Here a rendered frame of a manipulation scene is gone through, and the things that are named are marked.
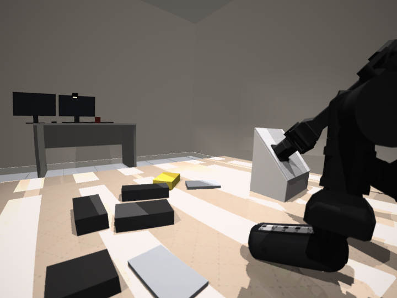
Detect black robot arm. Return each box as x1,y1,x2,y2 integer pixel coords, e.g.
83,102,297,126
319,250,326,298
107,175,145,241
271,39,397,203

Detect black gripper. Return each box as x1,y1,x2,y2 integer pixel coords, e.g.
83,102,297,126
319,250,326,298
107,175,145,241
303,139,377,263

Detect yellow rectangular block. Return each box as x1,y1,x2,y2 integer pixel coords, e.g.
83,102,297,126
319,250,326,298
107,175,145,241
153,172,180,190

